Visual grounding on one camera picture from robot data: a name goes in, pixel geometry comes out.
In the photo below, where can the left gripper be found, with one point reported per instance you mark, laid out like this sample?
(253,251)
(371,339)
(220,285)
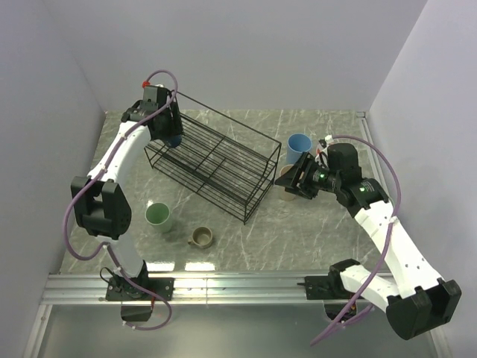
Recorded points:
(175,127)

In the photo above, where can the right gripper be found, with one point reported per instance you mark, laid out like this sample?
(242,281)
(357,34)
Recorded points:
(306,163)

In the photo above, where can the dark blue glazed mug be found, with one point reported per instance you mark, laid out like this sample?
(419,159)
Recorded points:
(174,141)

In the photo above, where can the beige ceramic mug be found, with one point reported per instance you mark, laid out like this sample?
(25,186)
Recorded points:
(202,237)

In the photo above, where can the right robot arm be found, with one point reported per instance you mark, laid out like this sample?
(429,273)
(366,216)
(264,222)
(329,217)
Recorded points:
(418,299)

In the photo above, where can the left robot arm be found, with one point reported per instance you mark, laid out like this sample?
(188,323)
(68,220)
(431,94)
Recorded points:
(101,207)

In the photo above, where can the blue plastic tumbler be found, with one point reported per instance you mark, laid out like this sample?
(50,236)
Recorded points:
(296,145)

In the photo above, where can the green tumbler left side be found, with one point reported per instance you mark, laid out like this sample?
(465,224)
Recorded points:
(158,215)

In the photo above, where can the aluminium side rail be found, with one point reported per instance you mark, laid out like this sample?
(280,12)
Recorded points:
(374,158)

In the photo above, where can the black wire dish rack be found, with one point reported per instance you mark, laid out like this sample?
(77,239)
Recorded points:
(223,160)

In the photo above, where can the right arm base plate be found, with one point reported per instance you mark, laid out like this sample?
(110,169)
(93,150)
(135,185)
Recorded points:
(317,288)

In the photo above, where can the aluminium mounting rail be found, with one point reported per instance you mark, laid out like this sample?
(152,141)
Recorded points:
(202,287)

